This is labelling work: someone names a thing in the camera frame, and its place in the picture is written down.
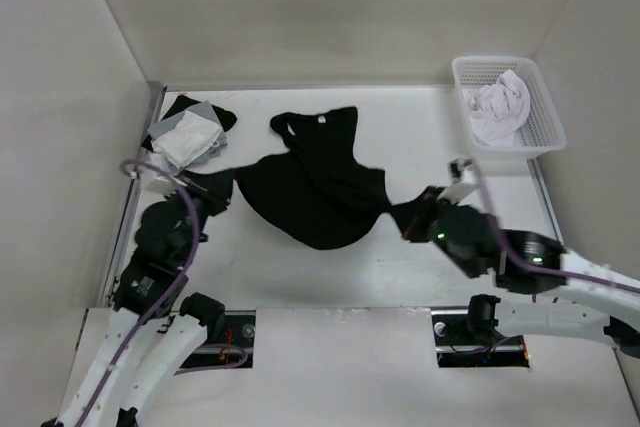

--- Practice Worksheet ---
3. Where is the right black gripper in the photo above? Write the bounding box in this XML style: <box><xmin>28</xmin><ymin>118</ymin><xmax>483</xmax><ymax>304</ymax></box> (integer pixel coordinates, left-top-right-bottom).
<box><xmin>387</xmin><ymin>184</ymin><xmax>480</xmax><ymax>277</ymax></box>

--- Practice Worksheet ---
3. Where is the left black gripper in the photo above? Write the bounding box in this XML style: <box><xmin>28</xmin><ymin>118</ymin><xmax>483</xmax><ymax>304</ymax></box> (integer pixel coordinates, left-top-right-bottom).
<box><xmin>165</xmin><ymin>168</ymin><xmax>237</xmax><ymax>266</ymax></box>

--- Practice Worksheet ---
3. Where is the black tank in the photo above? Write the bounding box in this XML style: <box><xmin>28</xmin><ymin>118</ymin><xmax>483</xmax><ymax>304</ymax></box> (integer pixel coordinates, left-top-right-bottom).
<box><xmin>162</xmin><ymin>95</ymin><xmax>237</xmax><ymax>132</ymax></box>
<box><xmin>192</xmin><ymin>106</ymin><xmax>422</xmax><ymax>250</ymax></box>

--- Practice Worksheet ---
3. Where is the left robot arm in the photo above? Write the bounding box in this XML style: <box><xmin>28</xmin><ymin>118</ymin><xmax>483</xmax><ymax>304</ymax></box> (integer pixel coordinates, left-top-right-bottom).
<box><xmin>47</xmin><ymin>171</ymin><xmax>234</xmax><ymax>426</ymax></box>

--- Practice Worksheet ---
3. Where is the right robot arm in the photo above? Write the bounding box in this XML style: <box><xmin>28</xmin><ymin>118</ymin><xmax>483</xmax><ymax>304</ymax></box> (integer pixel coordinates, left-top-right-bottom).
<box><xmin>391</xmin><ymin>184</ymin><xmax>639</xmax><ymax>358</ymax></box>

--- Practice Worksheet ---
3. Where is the folded white tank top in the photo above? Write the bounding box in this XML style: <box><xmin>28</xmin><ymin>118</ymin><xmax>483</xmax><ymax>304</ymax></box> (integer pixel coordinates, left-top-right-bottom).
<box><xmin>152</xmin><ymin>112</ymin><xmax>223</xmax><ymax>168</ymax></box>

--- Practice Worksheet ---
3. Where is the folded black tank top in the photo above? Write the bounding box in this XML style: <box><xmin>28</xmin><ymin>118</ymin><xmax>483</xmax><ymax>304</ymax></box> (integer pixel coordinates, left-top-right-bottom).
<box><xmin>162</xmin><ymin>95</ymin><xmax>237</xmax><ymax>132</ymax></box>

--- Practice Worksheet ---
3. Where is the folded grey tank top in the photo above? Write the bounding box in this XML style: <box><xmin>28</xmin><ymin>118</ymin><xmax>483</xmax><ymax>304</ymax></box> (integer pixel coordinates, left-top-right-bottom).
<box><xmin>148</xmin><ymin>102</ymin><xmax>228</xmax><ymax>172</ymax></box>

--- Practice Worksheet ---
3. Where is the white tank top in basket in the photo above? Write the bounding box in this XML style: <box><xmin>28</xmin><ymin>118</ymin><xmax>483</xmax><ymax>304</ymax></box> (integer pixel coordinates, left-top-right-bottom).
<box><xmin>468</xmin><ymin>69</ymin><xmax>531</xmax><ymax>147</ymax></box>

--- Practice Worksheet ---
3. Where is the white plastic basket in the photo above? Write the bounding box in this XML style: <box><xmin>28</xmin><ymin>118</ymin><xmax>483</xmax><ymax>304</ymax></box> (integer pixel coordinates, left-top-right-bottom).
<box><xmin>451</xmin><ymin>56</ymin><xmax>567</xmax><ymax>161</ymax></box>

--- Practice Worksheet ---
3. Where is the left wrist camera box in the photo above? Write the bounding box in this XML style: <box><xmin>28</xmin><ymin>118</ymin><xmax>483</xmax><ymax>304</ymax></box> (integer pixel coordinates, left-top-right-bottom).
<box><xmin>135</xmin><ymin>166</ymin><xmax>175</xmax><ymax>196</ymax></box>

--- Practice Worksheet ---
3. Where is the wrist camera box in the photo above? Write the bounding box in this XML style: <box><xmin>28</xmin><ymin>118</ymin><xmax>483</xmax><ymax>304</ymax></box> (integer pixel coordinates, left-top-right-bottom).
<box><xmin>135</xmin><ymin>166</ymin><xmax>175</xmax><ymax>196</ymax></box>
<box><xmin>440</xmin><ymin>158</ymin><xmax>476</xmax><ymax>204</ymax></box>

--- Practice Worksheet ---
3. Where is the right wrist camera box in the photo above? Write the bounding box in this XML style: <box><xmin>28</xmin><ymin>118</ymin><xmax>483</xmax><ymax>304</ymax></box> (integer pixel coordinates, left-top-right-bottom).
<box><xmin>440</xmin><ymin>158</ymin><xmax>476</xmax><ymax>204</ymax></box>

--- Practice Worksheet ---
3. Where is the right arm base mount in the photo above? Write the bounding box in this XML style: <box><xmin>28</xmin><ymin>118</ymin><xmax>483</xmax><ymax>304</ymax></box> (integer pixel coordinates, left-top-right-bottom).
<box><xmin>431</xmin><ymin>309</ymin><xmax>530</xmax><ymax>368</ymax></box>

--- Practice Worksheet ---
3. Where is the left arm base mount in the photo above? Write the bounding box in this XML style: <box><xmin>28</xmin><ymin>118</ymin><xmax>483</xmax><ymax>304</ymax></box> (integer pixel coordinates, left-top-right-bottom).
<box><xmin>180</xmin><ymin>311</ymin><xmax>257</xmax><ymax>370</ymax></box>

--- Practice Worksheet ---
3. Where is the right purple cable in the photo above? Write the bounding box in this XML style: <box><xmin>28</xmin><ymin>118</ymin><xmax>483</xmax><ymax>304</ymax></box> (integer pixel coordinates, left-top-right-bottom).
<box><xmin>467</xmin><ymin>159</ymin><xmax>640</xmax><ymax>293</ymax></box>

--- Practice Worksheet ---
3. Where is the purple cable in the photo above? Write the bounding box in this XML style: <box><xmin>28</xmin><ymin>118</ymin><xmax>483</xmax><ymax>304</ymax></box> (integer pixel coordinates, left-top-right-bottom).
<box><xmin>79</xmin><ymin>158</ymin><xmax>251</xmax><ymax>418</ymax></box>
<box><xmin>467</xmin><ymin>159</ymin><xmax>640</xmax><ymax>293</ymax></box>

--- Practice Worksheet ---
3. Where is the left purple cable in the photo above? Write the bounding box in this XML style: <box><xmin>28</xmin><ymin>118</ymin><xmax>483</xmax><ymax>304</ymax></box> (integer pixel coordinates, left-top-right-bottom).
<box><xmin>79</xmin><ymin>158</ymin><xmax>251</xmax><ymax>418</ymax></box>

